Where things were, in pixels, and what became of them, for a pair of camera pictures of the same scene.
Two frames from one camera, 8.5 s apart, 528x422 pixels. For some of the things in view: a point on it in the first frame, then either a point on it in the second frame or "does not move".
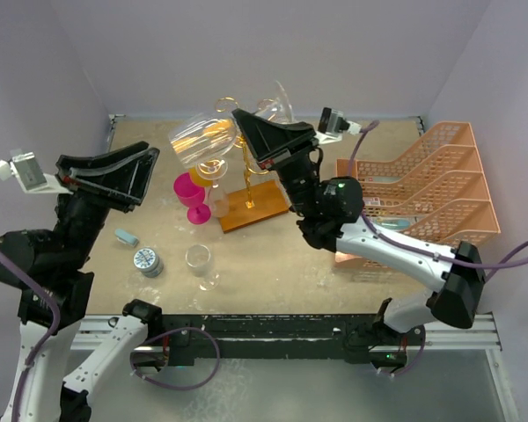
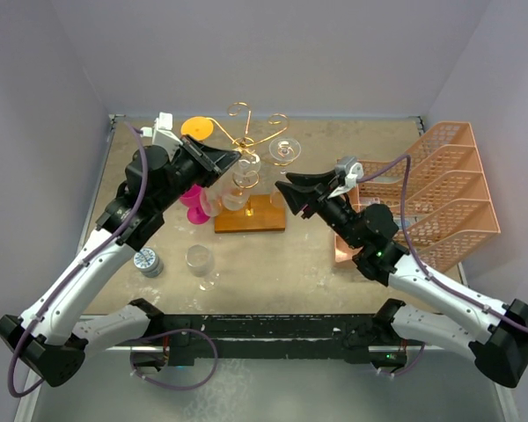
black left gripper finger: [126, 170] -> [216, 160]
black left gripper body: [97, 194] -> [187, 171]
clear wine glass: [198, 259] does not move
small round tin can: [149, 262] does not move
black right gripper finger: [267, 138] -> [300, 198]
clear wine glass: [202, 137] -> [237, 195]
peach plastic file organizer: [439, 191] does not move
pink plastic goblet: [192, 196] does not move
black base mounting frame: [360, 338] does not move
